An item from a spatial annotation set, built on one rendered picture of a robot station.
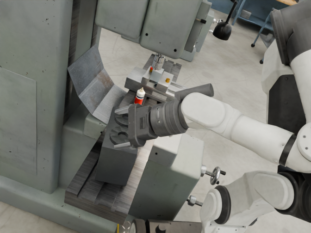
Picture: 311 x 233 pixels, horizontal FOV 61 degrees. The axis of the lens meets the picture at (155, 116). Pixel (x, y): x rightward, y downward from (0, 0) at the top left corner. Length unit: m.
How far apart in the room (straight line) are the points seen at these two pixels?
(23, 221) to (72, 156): 0.62
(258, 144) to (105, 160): 0.54
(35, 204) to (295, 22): 1.72
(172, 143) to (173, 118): 0.74
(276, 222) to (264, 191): 1.86
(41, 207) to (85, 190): 0.94
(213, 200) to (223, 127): 0.51
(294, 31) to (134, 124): 0.43
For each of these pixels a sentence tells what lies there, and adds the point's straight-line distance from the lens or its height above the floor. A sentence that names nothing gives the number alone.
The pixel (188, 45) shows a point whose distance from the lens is 1.18.
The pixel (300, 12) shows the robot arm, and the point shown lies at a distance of 0.66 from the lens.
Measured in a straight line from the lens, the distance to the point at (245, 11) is 7.07.
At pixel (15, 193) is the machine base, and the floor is 0.18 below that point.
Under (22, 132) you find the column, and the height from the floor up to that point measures 0.69.
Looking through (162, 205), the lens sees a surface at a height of 0.43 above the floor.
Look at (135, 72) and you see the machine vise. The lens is 1.52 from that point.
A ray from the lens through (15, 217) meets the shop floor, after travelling 2.06.
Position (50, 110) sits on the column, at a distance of 1.35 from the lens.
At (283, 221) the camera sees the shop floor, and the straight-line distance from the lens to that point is 2.74.
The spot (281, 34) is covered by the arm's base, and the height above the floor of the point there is 1.66.
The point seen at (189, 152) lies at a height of 0.77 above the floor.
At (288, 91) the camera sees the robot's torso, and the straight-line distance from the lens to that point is 0.75.
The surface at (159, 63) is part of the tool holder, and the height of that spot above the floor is 1.24.
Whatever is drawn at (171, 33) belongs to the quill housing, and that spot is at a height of 1.42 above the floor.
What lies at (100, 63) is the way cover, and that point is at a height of 1.03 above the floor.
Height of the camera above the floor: 1.80
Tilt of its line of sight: 38 degrees down
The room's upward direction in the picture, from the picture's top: 20 degrees clockwise
